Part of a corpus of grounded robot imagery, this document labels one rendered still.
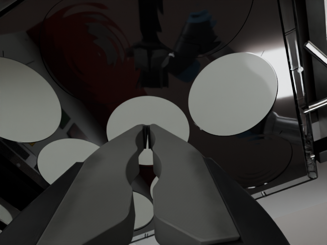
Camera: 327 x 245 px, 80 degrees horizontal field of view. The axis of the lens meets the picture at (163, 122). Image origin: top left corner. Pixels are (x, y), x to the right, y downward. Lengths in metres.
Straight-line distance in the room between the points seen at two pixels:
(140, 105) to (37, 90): 0.11
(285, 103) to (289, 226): 2.28
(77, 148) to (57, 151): 0.03
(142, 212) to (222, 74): 0.24
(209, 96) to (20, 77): 0.20
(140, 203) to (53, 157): 0.14
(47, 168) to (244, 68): 0.27
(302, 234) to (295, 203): 2.15
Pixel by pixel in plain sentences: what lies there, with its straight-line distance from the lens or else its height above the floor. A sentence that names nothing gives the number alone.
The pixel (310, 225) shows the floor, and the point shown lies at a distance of 2.63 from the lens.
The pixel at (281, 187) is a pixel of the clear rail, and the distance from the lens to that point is 0.36.
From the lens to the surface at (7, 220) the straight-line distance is 0.34.
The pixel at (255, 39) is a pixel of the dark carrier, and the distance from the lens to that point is 0.23.
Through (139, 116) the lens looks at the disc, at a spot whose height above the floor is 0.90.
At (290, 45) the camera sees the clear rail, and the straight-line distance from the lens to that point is 0.24.
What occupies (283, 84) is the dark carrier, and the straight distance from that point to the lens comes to 0.26.
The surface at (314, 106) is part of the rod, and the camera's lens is 0.30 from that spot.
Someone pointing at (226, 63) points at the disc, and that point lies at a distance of 0.22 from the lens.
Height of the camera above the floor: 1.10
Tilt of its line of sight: 60 degrees down
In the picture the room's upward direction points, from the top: 174 degrees clockwise
